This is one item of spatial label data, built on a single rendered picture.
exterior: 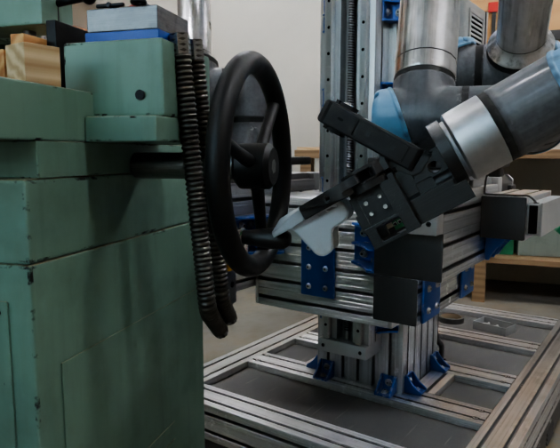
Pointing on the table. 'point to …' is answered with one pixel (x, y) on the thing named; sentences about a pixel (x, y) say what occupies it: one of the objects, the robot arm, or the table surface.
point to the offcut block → (34, 63)
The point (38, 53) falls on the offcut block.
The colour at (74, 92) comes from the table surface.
